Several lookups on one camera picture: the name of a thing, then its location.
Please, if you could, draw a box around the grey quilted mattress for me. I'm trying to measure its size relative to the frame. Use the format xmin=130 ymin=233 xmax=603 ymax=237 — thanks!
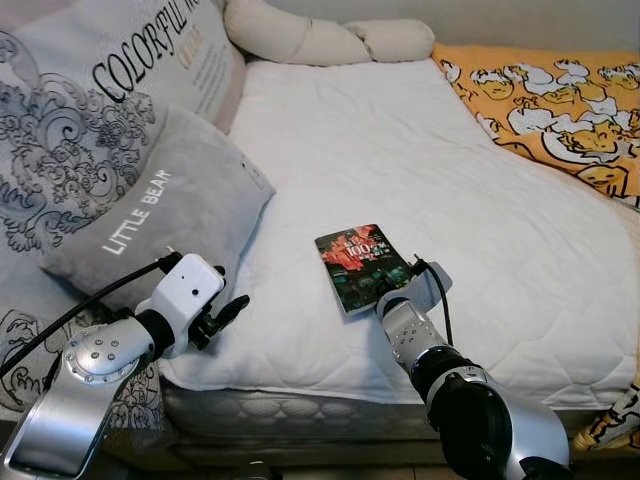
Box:
xmin=160 ymin=380 xmax=611 ymax=449

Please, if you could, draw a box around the white quilted mattress cover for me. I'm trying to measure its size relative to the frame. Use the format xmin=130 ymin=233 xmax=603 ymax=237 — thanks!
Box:
xmin=160 ymin=58 xmax=640 ymax=411

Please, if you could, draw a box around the long cream bolster pillow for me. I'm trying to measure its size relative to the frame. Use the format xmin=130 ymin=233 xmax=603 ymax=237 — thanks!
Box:
xmin=223 ymin=0 xmax=436 ymax=67

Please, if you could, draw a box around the dark red cover book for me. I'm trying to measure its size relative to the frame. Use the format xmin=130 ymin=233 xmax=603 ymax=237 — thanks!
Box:
xmin=315 ymin=224 xmax=416 ymax=316

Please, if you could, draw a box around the small grey pillow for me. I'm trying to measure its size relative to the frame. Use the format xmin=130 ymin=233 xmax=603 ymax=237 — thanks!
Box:
xmin=40 ymin=105 xmax=276 ymax=311

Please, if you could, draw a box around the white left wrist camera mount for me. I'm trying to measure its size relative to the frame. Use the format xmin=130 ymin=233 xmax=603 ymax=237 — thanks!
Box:
xmin=135 ymin=253 xmax=226 ymax=356

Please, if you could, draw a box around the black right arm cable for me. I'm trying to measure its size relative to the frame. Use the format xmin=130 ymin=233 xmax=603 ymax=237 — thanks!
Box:
xmin=412 ymin=257 xmax=456 ymax=346

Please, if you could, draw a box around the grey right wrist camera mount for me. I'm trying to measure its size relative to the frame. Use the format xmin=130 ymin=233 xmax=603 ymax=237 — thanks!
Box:
xmin=378 ymin=262 xmax=453 ymax=319

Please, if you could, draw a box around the yellow cartoon egg blanket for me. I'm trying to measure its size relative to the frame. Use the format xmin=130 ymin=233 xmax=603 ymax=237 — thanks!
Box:
xmin=432 ymin=43 xmax=640 ymax=451

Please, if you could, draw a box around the large grey printed pillow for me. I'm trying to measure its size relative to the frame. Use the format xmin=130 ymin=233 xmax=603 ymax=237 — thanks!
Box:
xmin=0 ymin=0 xmax=246 ymax=256

